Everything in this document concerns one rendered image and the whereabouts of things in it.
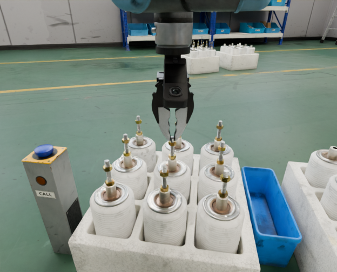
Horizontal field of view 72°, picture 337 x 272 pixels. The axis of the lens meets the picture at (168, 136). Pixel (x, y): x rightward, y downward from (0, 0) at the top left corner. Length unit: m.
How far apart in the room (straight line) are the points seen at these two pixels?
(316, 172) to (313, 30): 7.42
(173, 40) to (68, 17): 5.14
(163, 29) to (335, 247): 0.55
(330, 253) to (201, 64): 2.41
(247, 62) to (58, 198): 2.84
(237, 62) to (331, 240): 2.65
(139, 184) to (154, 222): 0.15
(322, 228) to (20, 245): 0.81
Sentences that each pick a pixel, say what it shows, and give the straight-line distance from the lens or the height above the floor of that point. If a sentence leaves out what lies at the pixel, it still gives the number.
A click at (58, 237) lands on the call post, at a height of 0.07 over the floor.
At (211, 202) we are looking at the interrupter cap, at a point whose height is 0.25.
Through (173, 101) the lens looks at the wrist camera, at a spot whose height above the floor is 0.46.
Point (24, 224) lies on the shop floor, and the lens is 0.93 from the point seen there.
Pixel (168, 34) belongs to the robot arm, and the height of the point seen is 0.57.
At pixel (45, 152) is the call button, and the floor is 0.33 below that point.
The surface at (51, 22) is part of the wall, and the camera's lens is 5.61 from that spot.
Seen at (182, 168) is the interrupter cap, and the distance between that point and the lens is 0.59.
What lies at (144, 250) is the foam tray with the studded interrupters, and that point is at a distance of 0.52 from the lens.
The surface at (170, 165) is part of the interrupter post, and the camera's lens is 0.58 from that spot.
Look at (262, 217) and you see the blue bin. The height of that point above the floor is 0.00.
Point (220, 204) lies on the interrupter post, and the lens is 0.49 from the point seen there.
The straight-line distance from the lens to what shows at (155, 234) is 0.52.
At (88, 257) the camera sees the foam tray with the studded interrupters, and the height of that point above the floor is 0.14.
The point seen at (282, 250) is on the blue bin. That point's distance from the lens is 0.71.
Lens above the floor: 0.60
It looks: 28 degrees down
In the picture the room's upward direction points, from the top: straight up
